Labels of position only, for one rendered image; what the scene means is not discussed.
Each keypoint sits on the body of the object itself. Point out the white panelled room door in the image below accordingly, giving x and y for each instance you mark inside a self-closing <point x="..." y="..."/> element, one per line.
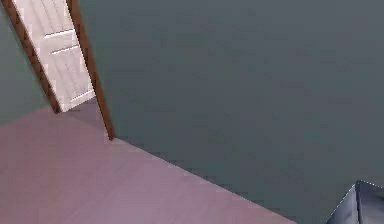
<point x="63" y="66"/>

